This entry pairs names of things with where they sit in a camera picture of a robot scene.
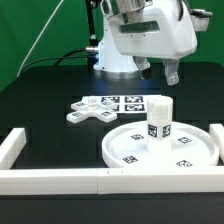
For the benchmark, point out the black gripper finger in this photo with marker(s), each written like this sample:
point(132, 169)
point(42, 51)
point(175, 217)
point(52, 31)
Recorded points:
point(171, 71)
point(144, 70)

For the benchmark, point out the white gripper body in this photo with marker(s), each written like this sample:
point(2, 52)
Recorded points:
point(163, 29)

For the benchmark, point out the white cross table base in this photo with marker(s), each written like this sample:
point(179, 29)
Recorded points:
point(92, 108)

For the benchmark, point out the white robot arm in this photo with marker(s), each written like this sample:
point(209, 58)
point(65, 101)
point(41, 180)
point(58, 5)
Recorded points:
point(110, 62)

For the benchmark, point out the white round table top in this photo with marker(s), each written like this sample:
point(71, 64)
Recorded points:
point(126, 147)

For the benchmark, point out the white marker sheet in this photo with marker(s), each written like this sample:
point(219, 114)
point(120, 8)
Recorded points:
point(127, 103)

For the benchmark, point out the white right fence bar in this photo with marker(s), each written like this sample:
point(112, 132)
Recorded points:
point(216, 131)

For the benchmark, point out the white fence bar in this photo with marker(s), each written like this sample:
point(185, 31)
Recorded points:
point(216, 131)
point(111, 181)
point(11, 147)

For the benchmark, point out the white front fence bar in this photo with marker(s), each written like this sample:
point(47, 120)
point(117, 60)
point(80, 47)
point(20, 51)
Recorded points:
point(111, 181)

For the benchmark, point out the white left fence bar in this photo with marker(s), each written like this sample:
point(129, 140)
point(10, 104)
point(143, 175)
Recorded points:
point(11, 147)

